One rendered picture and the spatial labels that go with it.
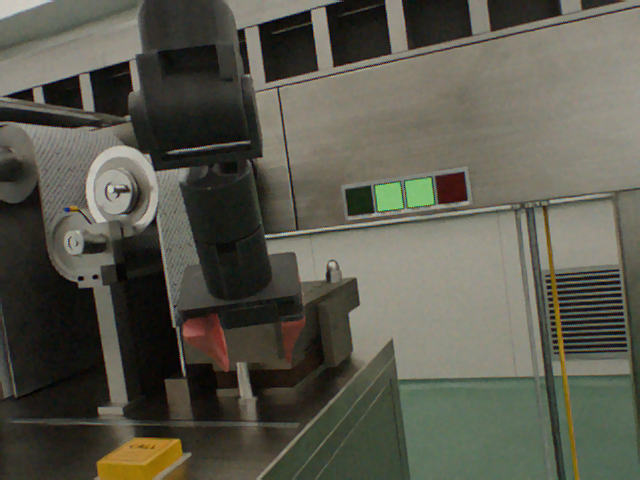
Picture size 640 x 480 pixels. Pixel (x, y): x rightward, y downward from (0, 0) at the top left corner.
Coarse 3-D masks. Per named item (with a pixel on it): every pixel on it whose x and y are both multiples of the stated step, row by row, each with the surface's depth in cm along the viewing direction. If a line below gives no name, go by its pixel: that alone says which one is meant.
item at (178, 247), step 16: (160, 224) 91; (176, 224) 95; (160, 240) 91; (176, 240) 94; (192, 240) 98; (176, 256) 94; (192, 256) 98; (176, 272) 93; (176, 288) 93; (176, 304) 92; (176, 320) 92
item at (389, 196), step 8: (392, 184) 109; (376, 192) 110; (384, 192) 110; (392, 192) 109; (400, 192) 109; (384, 200) 110; (392, 200) 109; (400, 200) 109; (384, 208) 110; (392, 208) 109
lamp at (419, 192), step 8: (408, 184) 108; (416, 184) 107; (424, 184) 107; (408, 192) 108; (416, 192) 107; (424, 192) 107; (432, 192) 106; (408, 200) 108; (416, 200) 108; (424, 200) 107; (432, 200) 107
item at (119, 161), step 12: (120, 156) 91; (108, 168) 92; (132, 168) 90; (96, 180) 93; (144, 180) 90; (144, 192) 90; (96, 204) 94; (144, 204) 90; (108, 216) 93; (120, 216) 92; (132, 216) 91; (156, 216) 94
